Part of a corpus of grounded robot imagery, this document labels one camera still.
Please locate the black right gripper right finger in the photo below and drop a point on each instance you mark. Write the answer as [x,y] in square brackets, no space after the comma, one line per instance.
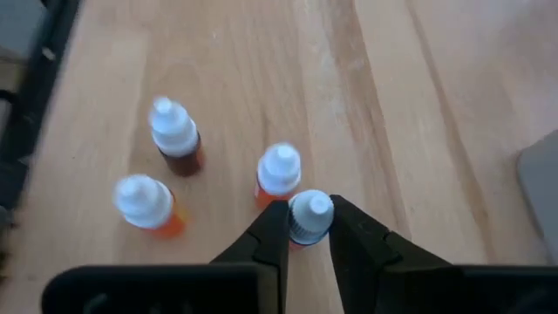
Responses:
[370,261]

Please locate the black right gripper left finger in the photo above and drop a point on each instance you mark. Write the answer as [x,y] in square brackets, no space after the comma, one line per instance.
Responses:
[261,261]

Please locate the small Red Sunset dye bottle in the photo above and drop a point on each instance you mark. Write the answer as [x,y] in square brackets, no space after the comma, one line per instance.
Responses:
[310,216]

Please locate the small orange dye bottle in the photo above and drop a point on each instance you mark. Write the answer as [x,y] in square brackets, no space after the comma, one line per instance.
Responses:
[279,172]

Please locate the small orange-red dye bottle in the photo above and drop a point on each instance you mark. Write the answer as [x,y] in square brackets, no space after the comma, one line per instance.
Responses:
[146,202]

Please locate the small dark red dye bottle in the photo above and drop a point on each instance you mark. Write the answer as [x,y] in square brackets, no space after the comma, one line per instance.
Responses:
[176,135]

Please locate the grey plastic bin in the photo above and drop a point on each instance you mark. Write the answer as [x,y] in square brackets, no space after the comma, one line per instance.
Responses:
[540,196]

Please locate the black aluminium table frame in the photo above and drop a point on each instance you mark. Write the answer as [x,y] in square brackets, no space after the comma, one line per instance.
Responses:
[26,131]

